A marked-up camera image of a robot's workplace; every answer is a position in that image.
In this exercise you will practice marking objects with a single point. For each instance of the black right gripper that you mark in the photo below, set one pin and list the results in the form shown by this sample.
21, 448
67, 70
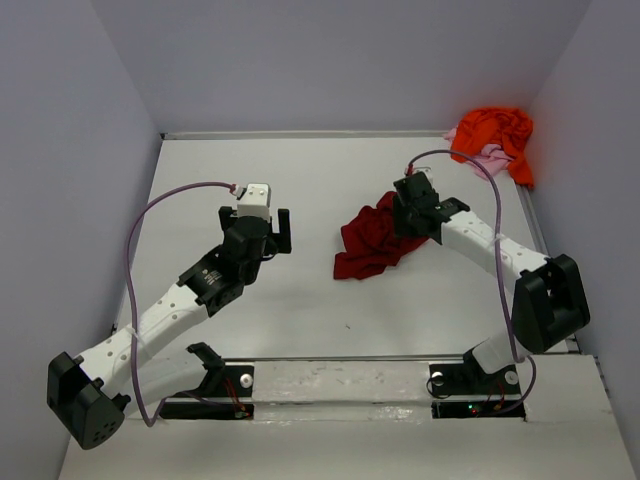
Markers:
412, 220

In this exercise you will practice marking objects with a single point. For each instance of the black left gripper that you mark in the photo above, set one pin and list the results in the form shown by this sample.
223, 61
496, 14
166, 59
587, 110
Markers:
284, 230

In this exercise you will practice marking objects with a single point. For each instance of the dark red t-shirt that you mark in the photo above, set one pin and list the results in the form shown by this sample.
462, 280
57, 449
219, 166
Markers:
370, 243

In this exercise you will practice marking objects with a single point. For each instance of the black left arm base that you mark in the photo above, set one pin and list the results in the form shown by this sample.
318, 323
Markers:
225, 396

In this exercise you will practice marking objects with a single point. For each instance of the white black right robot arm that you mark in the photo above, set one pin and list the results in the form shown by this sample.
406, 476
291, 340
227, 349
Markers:
543, 297

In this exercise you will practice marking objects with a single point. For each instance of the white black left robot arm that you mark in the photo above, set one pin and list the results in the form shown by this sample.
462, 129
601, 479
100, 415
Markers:
89, 392

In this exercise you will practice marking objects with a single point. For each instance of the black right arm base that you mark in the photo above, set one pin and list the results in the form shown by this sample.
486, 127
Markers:
454, 397

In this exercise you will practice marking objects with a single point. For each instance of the pink t-shirt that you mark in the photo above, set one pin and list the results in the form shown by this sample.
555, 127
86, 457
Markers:
492, 156

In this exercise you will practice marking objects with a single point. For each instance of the orange t-shirt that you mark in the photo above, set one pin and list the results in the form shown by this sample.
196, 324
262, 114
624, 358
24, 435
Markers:
509, 127

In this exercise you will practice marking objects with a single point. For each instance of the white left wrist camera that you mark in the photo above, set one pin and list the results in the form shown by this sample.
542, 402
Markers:
255, 201

